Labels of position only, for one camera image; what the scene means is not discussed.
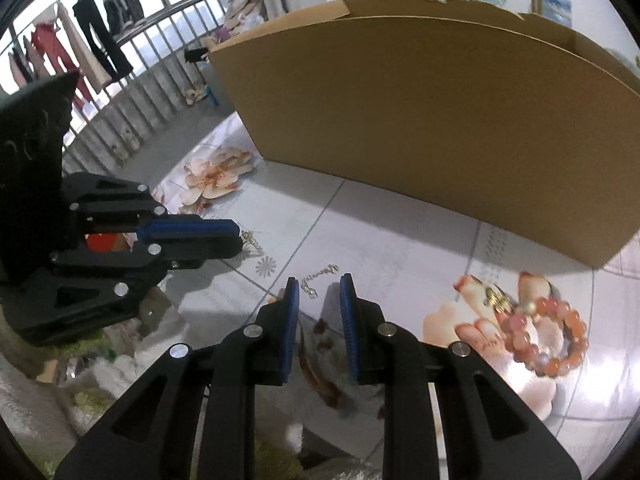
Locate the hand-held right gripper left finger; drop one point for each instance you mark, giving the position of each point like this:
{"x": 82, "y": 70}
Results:
{"x": 290, "y": 330}

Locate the beige hanging garment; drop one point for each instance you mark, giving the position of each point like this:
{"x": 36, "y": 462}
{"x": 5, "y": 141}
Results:
{"x": 82, "y": 60}

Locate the light slippers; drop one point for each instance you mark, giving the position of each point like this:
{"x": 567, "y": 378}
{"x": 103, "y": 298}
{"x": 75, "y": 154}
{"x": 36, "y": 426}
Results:
{"x": 195, "y": 96}

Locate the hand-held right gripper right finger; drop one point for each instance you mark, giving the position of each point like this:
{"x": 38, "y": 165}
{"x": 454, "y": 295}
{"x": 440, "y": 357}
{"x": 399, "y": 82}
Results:
{"x": 350, "y": 330}

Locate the brown cardboard box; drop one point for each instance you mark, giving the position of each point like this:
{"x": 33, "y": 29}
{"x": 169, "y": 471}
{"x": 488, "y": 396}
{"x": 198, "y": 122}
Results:
{"x": 425, "y": 125}

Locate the blue water jug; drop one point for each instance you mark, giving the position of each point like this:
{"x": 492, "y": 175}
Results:
{"x": 560, "y": 7}

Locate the black hanging pants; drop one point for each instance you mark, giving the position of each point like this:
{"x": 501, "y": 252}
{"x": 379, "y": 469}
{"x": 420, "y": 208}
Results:
{"x": 100, "y": 35}

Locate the red hanging garment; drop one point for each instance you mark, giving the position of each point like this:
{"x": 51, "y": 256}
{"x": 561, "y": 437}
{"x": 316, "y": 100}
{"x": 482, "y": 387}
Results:
{"x": 55, "y": 50}

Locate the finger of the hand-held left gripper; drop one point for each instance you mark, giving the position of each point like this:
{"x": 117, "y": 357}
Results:
{"x": 210, "y": 250}
{"x": 190, "y": 227}

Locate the metal railing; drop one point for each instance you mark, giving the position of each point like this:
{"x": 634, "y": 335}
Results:
{"x": 150, "y": 95}

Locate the small gold charm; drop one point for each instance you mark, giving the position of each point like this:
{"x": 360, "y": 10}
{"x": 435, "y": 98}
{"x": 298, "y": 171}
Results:
{"x": 495, "y": 300}

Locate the pink hanging garment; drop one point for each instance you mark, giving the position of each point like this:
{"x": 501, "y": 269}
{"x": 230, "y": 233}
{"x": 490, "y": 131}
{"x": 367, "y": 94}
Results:
{"x": 20, "y": 67}

